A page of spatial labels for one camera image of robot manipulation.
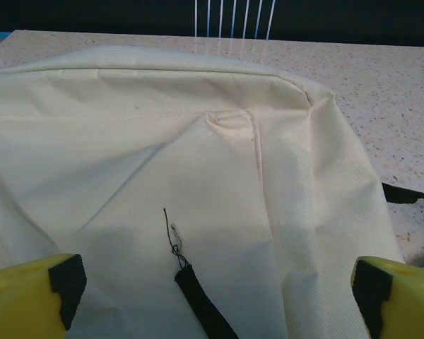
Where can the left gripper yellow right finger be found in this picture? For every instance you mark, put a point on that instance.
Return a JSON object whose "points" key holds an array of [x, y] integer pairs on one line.
{"points": [[406, 307]]}

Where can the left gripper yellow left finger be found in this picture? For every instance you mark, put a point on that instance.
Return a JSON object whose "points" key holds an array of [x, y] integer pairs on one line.
{"points": [[17, 303]]}

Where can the cream canvas student bag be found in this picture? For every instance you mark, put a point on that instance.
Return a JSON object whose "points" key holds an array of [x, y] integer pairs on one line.
{"points": [[162, 159]]}

